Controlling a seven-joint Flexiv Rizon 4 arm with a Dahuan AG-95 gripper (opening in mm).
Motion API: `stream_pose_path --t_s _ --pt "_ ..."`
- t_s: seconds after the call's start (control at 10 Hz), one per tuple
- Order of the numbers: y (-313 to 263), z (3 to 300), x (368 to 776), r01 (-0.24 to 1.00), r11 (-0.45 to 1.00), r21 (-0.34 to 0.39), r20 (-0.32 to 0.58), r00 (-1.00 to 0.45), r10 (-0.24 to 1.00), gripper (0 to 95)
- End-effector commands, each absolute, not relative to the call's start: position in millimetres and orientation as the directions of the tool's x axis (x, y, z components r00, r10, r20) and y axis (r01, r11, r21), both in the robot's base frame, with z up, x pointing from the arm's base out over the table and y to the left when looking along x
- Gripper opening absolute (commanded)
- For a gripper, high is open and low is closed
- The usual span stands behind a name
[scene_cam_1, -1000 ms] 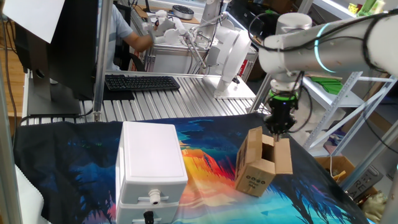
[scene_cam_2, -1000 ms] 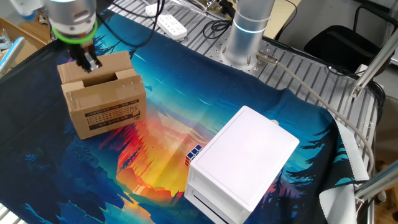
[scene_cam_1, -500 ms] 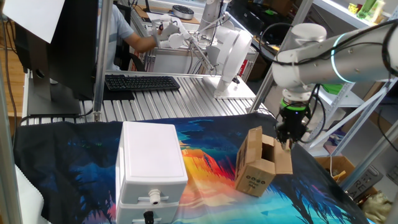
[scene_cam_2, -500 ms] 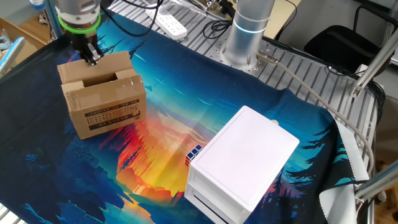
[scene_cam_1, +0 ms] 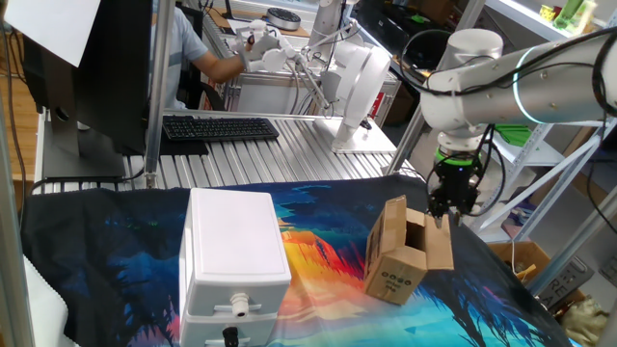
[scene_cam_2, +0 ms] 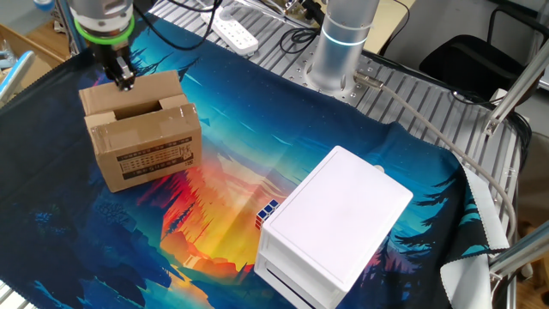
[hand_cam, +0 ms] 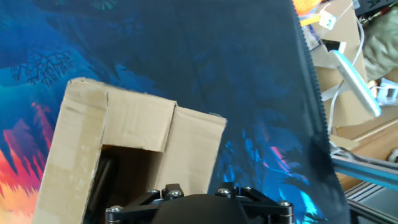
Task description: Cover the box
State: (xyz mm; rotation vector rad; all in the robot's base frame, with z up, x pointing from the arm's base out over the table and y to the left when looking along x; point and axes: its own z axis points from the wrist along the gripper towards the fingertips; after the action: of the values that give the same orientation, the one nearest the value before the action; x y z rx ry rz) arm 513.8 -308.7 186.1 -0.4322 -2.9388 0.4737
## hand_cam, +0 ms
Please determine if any black ribbed object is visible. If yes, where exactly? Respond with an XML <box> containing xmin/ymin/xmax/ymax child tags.
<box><xmin>88</xmin><ymin>157</ymin><xmax>116</xmax><ymax>215</ymax></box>

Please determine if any small brown cardboard box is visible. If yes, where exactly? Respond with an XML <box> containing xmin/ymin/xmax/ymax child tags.
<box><xmin>30</xmin><ymin>77</ymin><xmax>228</xmax><ymax>224</ymax></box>

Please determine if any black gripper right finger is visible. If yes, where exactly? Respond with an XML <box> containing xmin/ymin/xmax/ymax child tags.
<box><xmin>215</xmin><ymin>182</ymin><xmax>295</xmax><ymax>224</ymax></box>

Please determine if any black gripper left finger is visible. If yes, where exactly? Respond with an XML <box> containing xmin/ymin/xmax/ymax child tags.
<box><xmin>104</xmin><ymin>183</ymin><xmax>185</xmax><ymax>224</ymax></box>

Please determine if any tan crumpled bag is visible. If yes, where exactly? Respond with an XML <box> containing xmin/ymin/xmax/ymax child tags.
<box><xmin>362</xmin><ymin>6</ymin><xmax>398</xmax><ymax>82</ymax></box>

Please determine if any colourful landscape print cloth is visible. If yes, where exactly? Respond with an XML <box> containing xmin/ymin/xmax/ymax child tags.
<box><xmin>0</xmin><ymin>0</ymin><xmax>352</xmax><ymax>224</ymax></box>

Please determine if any silver blue edged bar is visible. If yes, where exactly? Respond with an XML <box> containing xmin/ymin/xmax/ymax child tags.
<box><xmin>328</xmin><ymin>49</ymin><xmax>382</xmax><ymax>118</ymax></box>

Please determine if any open brown floor carton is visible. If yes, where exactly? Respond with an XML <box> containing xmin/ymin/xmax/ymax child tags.
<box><xmin>307</xmin><ymin>0</ymin><xmax>398</xmax><ymax>190</ymax></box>

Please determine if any orange round object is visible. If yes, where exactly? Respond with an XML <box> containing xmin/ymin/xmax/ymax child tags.
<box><xmin>292</xmin><ymin>0</ymin><xmax>323</xmax><ymax>16</ymax></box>

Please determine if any aluminium table edge rail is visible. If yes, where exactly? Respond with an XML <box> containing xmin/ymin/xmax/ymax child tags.
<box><xmin>330</xmin><ymin>146</ymin><xmax>398</xmax><ymax>192</ymax></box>

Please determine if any thin white cable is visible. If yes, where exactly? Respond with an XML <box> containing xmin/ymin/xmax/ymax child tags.
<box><xmin>318</xmin><ymin>1</ymin><xmax>366</xmax><ymax>134</ymax></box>

